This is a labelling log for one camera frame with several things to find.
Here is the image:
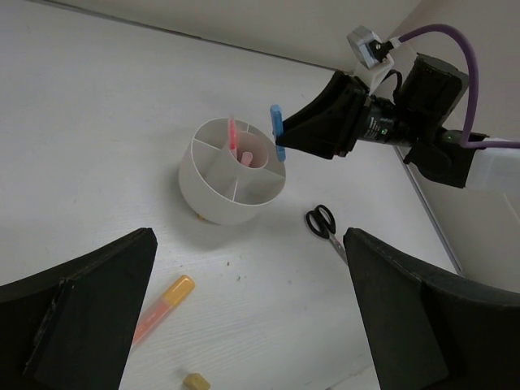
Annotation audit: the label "white round divided organizer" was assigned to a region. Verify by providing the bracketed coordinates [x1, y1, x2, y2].
[179, 118, 286, 225]

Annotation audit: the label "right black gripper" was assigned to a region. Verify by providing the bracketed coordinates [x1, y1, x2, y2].
[275, 71, 369, 158]

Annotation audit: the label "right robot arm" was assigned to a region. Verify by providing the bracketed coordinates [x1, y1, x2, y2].
[274, 54, 519, 193]

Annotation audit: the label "aluminium rail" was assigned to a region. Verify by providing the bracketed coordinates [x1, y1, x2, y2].
[393, 146, 463, 276]

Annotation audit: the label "orange yellow highlighter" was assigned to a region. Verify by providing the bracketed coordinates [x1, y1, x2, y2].
[132, 275, 196, 347]

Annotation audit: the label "small yellow eraser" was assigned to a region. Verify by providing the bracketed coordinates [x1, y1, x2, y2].
[183, 373, 210, 390]

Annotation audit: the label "black handled scissors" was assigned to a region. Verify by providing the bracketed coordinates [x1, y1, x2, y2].
[305, 204, 348, 264]

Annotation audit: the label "red pink pen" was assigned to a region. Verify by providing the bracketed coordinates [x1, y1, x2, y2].
[227, 116, 238, 159]

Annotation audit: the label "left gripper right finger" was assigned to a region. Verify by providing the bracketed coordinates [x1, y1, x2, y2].
[344, 227, 519, 389]

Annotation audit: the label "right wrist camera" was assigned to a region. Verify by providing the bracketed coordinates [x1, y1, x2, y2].
[347, 26, 395, 94]

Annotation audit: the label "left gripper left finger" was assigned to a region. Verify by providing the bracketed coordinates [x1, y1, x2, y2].
[1, 227, 157, 389]

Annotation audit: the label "brown orange pen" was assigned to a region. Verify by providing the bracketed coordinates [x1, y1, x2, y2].
[240, 152, 254, 167]

